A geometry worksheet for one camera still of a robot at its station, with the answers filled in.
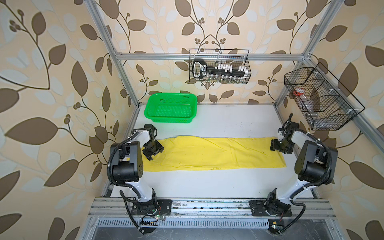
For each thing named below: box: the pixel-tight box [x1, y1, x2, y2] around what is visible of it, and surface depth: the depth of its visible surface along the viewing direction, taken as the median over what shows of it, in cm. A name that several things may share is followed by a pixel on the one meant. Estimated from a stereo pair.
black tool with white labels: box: [192, 58, 249, 79], surface depth 84 cm
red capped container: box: [293, 87, 305, 96], surface depth 84 cm
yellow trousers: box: [141, 137, 287, 172], surface depth 95 cm
